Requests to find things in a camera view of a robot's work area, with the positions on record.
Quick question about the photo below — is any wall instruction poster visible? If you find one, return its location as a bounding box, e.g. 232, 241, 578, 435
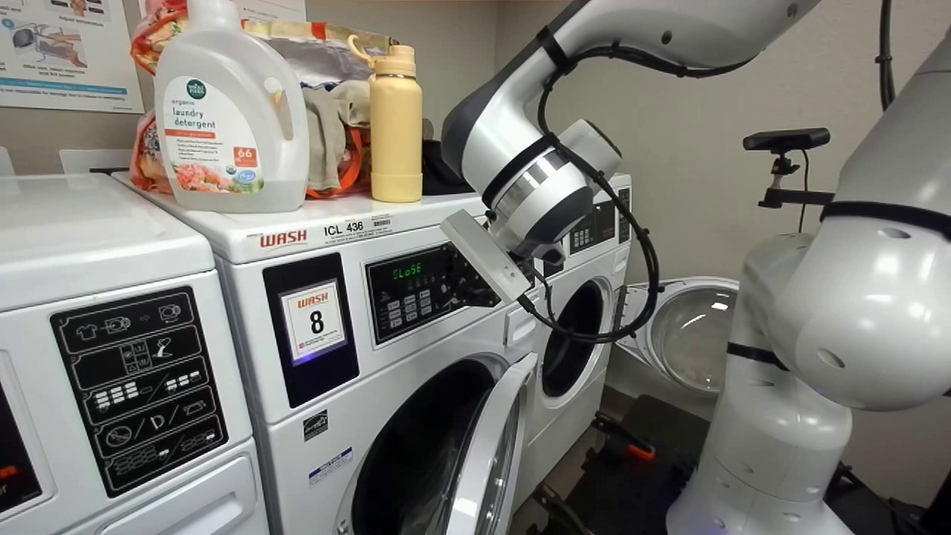
0, 0, 145, 116

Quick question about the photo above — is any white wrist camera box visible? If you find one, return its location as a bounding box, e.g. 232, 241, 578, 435
440, 205, 535, 305

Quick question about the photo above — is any white washer numbered eight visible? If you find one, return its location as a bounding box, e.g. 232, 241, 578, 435
114, 168, 544, 535

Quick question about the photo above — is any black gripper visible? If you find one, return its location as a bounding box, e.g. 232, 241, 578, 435
509, 230, 572, 293

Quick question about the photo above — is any far white washing machine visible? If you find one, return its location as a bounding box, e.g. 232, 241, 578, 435
515, 172, 633, 499

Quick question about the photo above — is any black card reader panel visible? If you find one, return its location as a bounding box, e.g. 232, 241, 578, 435
261, 250, 364, 410

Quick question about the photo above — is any left white washing machine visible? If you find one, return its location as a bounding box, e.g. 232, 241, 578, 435
0, 172, 272, 535

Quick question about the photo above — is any yellow water bottle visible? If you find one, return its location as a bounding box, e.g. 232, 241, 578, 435
347, 36, 429, 205

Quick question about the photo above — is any white washing machine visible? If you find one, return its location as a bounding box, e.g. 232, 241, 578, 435
515, 172, 633, 499
0, 172, 272, 535

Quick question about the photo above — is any orange and white bag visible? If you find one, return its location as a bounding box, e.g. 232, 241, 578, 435
129, 0, 399, 203

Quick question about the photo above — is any black camera stand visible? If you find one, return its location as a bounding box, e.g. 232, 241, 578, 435
755, 146, 841, 214

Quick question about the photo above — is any black cloth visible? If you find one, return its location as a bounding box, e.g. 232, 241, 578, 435
419, 138, 475, 196

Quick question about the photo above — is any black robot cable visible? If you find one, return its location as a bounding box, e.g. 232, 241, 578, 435
725, 0, 951, 373
515, 28, 664, 348

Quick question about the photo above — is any black exterior camera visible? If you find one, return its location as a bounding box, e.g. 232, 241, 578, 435
740, 125, 833, 156

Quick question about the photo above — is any black washer control panel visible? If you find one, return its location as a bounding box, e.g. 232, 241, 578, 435
367, 241, 503, 348

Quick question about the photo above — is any white laundry detergent bottle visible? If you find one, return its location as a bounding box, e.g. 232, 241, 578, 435
153, 0, 313, 218

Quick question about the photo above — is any orange clamp handle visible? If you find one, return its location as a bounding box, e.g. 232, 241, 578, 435
621, 437, 659, 467

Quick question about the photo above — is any chrome rimmed washer door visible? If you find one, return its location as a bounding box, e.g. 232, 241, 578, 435
618, 273, 743, 400

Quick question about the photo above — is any white round washer door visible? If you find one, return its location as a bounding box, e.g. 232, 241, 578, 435
444, 352, 542, 535

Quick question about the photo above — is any black floor frame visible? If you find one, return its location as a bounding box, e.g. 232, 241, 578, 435
539, 389, 717, 535

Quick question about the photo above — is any black icon control panel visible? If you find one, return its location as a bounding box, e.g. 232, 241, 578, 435
50, 285, 232, 504

